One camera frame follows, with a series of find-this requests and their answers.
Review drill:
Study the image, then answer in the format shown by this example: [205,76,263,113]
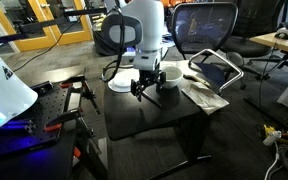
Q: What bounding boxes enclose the black office chair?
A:
[221,0,288,82]

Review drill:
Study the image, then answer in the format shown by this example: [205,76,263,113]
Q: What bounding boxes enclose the black floor cable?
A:
[13,19,82,73]

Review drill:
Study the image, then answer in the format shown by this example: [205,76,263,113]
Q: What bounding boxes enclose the yellow framed glass door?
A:
[0,0,58,53]
[37,0,94,46]

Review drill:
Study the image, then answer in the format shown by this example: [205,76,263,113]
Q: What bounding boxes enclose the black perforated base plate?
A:
[0,83,74,162]

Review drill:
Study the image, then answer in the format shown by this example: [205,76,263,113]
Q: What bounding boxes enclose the black draped table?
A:
[92,13,119,57]

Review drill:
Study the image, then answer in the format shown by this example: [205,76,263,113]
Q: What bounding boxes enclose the white plate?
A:
[107,69,141,94]

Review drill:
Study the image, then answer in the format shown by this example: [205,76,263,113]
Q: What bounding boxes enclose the blue tarp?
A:
[162,22,178,51]

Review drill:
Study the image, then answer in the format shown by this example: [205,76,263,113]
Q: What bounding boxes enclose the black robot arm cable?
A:
[100,0,135,84]

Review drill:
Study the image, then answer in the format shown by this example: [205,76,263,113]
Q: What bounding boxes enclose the yellow objects pile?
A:
[92,14,106,33]

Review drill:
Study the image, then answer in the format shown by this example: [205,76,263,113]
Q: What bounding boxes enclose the beige brush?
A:
[183,73,212,89]

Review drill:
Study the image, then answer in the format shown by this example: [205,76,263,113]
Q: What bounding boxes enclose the yellow tool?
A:
[257,124,288,145]

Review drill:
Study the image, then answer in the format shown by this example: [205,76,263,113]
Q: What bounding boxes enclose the mesh office chair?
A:
[165,1,245,95]

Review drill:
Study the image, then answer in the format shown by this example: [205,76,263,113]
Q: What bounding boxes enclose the crumpled beige cloth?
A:
[180,81,230,116]

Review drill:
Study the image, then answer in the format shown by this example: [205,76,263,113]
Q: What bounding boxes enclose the long black orange clamp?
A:
[58,67,102,116]

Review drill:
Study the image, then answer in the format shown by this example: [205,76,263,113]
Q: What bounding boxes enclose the white plug with cable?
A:
[262,130,283,180]

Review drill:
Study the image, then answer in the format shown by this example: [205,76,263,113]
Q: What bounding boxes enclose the short black orange clamp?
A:
[43,108,96,139]

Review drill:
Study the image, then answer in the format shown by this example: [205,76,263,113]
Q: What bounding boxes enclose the grey device on desk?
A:
[273,27,288,41]

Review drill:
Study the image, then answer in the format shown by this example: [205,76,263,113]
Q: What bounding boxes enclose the white bowl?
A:
[159,65,184,90]

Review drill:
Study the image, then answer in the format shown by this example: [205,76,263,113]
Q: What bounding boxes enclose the black robot stand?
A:
[0,126,109,180]

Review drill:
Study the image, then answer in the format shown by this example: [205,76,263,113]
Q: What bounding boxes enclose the thin black hanging cable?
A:
[258,39,279,108]

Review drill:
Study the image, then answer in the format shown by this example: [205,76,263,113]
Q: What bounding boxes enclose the small black table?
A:
[103,59,218,180]

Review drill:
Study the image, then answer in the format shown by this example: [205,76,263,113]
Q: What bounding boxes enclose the grey oval pad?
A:
[160,45,170,60]

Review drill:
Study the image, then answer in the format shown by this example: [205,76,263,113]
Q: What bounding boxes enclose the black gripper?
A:
[130,68,168,103]

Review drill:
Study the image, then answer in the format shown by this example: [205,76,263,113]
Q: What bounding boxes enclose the long black metal bar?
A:
[0,7,109,46]

